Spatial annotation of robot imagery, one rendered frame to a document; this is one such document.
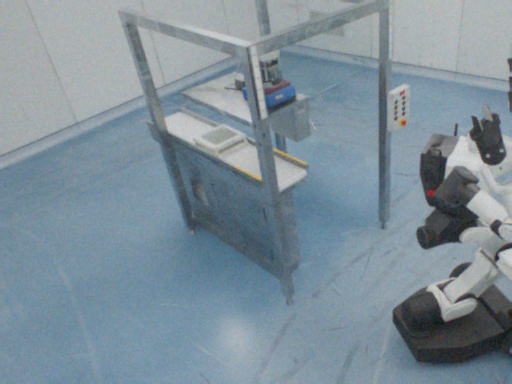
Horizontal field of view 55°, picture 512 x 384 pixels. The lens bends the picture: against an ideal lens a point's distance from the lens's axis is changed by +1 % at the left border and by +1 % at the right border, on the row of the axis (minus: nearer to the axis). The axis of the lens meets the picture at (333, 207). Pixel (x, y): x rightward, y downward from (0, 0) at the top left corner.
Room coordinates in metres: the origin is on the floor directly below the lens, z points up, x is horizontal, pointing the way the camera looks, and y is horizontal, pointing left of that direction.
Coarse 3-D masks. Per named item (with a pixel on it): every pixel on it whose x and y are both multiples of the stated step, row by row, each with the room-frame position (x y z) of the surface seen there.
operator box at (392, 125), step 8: (400, 88) 2.80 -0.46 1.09; (408, 88) 2.82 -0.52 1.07; (392, 96) 2.73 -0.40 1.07; (400, 96) 2.76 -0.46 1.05; (408, 96) 2.82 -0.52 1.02; (392, 104) 2.72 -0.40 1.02; (400, 104) 2.77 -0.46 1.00; (408, 104) 2.82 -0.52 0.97; (392, 112) 2.72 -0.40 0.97; (400, 112) 2.77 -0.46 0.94; (408, 112) 2.83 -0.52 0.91; (392, 120) 2.72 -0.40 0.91; (408, 120) 2.83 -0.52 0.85; (392, 128) 2.72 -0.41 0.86; (400, 128) 2.77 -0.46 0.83
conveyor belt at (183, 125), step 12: (168, 120) 3.18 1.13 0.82; (180, 120) 3.16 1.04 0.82; (192, 120) 3.15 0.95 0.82; (180, 132) 2.97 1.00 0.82; (192, 132) 2.96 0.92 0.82; (228, 156) 2.60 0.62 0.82; (240, 156) 2.58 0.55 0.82; (252, 156) 2.57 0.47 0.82; (276, 156) 2.55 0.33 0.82; (252, 168) 2.43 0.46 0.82; (276, 168) 2.41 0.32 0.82; (288, 168) 2.40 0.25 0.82; (300, 168) 2.39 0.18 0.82; (288, 180) 2.28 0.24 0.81
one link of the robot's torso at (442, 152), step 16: (432, 144) 1.87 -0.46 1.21; (448, 144) 1.85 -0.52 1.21; (464, 144) 1.84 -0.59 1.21; (432, 160) 1.77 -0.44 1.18; (448, 160) 1.73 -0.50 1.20; (464, 160) 1.71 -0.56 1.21; (480, 160) 1.70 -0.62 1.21; (432, 176) 1.77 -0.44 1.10; (480, 176) 1.65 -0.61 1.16; (432, 192) 1.74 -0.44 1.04; (448, 208) 1.73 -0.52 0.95; (464, 208) 1.69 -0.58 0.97
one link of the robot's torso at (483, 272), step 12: (480, 252) 1.92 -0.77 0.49; (480, 264) 1.86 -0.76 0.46; (492, 264) 1.83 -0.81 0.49; (468, 276) 1.84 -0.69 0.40; (480, 276) 1.80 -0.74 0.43; (492, 276) 1.78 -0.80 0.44; (444, 288) 1.84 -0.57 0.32; (456, 288) 1.80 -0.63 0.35; (468, 288) 1.78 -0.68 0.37; (480, 288) 1.79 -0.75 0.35; (456, 300) 1.74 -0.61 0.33
